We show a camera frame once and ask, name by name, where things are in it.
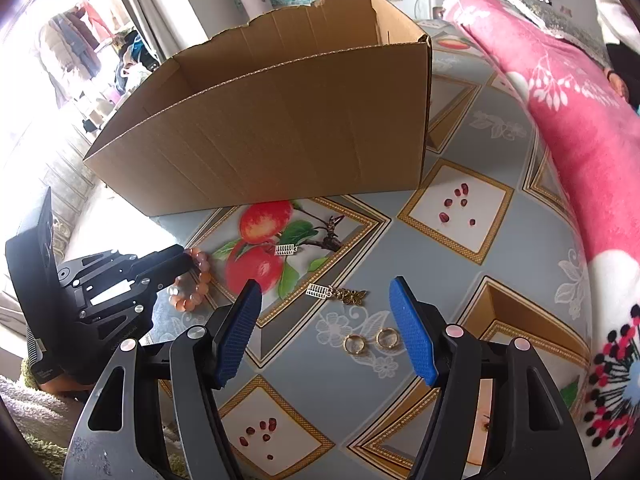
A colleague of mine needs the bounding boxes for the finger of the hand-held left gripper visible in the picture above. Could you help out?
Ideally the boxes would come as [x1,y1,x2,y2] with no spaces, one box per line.
[57,244,194,287]
[75,257,196,319]

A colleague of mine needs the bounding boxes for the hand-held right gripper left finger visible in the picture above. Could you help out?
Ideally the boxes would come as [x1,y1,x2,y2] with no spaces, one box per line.
[62,279,263,480]

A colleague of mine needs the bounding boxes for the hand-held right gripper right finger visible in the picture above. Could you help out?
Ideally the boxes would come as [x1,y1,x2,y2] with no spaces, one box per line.
[389,276,591,480]

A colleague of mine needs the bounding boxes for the pink bead bracelet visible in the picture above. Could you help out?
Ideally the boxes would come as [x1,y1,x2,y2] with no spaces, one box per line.
[167,247,212,312]

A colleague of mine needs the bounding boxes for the gold butterfly charm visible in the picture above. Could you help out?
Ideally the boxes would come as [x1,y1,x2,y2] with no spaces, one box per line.
[331,288,369,307]

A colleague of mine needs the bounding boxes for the brown cardboard box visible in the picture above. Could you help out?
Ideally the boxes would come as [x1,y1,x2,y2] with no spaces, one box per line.
[82,0,434,219]

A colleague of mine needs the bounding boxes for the person's left forearm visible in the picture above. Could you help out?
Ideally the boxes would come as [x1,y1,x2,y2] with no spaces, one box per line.
[0,374,87,467]

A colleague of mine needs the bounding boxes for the metal balcony railing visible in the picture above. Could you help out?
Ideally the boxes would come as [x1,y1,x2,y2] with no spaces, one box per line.
[30,130,108,261]

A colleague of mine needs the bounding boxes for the pile of clothes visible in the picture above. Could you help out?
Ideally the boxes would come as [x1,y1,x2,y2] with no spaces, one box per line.
[114,29,162,97]

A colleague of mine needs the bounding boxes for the hanging coats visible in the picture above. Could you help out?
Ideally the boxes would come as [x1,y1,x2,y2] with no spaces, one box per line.
[39,1,117,93]

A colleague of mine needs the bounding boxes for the pink floral blanket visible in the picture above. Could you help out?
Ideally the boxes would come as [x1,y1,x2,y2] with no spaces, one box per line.
[442,0,640,463]

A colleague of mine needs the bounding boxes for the grey curtain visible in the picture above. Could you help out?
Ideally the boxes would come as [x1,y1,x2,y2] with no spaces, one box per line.
[101,0,175,63]

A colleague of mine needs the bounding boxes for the grey lace cushion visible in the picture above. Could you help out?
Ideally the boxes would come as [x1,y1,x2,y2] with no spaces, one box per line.
[489,0,613,63]

